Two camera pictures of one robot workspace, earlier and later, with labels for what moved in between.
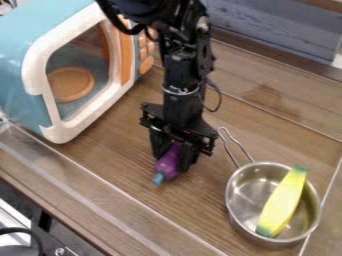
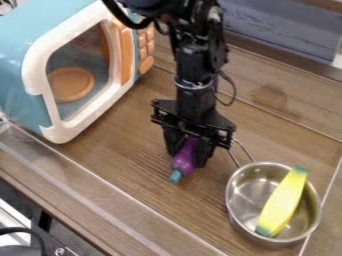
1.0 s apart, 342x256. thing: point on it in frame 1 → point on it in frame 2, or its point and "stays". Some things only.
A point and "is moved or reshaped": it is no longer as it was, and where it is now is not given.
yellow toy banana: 282,202 stays
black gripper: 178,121 → 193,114
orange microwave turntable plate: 71,83 stays
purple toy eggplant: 167,164 is moved or reshaped
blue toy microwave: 68,64 stays
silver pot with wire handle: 251,188 stays
